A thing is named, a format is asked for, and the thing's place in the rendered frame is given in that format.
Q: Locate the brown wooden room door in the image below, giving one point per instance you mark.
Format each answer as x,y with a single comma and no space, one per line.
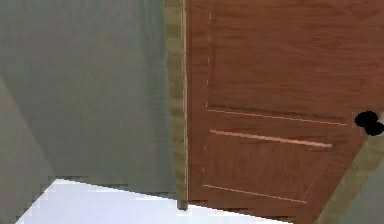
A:
266,73

